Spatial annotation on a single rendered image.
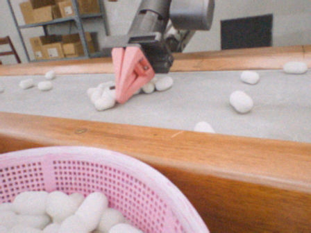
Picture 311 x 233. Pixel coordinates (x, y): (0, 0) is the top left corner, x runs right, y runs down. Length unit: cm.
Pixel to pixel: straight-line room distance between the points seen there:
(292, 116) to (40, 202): 26
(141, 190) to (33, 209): 9
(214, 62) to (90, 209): 41
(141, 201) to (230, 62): 39
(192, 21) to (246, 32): 202
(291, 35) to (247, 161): 227
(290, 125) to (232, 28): 218
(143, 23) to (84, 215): 30
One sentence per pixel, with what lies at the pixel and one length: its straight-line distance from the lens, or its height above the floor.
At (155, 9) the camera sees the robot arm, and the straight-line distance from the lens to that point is 41.
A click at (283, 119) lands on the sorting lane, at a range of 29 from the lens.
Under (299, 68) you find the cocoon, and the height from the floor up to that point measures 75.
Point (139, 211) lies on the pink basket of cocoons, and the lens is 17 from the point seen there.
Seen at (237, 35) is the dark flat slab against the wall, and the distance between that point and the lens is 243.
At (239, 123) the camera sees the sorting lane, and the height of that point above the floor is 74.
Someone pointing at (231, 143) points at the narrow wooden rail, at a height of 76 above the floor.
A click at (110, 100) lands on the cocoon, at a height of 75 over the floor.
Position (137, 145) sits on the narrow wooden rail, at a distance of 20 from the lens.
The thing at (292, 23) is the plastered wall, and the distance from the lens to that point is 241.
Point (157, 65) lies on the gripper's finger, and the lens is 38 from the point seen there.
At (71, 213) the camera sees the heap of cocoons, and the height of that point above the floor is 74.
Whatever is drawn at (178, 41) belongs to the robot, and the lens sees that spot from 88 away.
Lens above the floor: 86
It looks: 23 degrees down
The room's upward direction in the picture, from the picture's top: 9 degrees counter-clockwise
